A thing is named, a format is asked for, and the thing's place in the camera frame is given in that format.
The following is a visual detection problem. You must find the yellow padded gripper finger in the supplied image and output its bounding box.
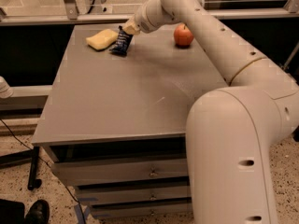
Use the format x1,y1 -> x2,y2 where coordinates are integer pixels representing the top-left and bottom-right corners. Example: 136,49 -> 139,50
122,16 -> 141,35

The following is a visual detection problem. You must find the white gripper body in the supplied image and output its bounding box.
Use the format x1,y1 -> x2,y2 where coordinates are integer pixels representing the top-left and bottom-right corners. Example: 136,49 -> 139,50
134,0 -> 175,33

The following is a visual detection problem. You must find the blue rxbar blueberry wrapper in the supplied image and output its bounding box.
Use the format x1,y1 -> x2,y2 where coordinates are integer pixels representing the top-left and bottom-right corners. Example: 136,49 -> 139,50
109,26 -> 133,56

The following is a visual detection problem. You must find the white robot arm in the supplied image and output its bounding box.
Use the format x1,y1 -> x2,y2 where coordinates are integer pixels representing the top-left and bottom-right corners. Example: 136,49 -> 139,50
124,0 -> 299,224

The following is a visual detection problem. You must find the yellow sponge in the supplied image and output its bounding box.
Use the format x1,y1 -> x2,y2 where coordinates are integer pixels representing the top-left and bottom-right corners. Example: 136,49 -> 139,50
86,29 -> 118,50

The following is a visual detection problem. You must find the red apple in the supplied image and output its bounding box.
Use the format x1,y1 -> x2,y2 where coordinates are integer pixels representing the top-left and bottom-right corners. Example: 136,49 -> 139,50
174,23 -> 193,47

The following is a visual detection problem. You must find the grey drawer cabinet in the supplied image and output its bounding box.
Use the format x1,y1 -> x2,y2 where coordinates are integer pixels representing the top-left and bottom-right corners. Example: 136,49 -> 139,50
32,25 -> 226,210

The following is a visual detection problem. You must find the white cylindrical object at left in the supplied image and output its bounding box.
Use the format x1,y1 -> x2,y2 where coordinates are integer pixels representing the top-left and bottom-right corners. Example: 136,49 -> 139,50
0,77 -> 13,99

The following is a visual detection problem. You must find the top grey drawer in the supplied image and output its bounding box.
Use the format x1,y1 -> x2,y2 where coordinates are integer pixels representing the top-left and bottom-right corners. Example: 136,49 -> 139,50
51,157 -> 188,186

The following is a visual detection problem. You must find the grey drawer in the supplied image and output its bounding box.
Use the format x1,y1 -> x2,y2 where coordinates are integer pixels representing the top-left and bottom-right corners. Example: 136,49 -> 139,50
91,203 -> 192,219
51,157 -> 188,186
76,186 -> 191,204

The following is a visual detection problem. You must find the black metal stand leg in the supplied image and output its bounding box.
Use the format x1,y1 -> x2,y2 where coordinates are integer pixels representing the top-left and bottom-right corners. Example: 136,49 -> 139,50
0,147 -> 42,190

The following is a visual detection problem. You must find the middle grey drawer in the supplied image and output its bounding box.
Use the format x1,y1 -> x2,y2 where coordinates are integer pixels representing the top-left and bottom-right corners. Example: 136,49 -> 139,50
76,186 -> 191,204

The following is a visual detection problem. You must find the bottom grey drawer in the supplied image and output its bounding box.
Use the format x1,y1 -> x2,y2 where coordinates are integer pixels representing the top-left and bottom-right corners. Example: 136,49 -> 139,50
91,203 -> 192,219

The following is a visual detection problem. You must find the black shoe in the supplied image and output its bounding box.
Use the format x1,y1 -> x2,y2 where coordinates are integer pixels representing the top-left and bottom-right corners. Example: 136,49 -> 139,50
24,200 -> 50,224

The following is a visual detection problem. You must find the grey metal railing frame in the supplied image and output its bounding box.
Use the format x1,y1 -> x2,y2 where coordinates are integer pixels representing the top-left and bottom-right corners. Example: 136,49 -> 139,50
0,0 -> 299,26

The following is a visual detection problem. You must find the black floor cable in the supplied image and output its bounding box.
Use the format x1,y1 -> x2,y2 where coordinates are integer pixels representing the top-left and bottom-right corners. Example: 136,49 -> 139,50
0,118 -> 84,224

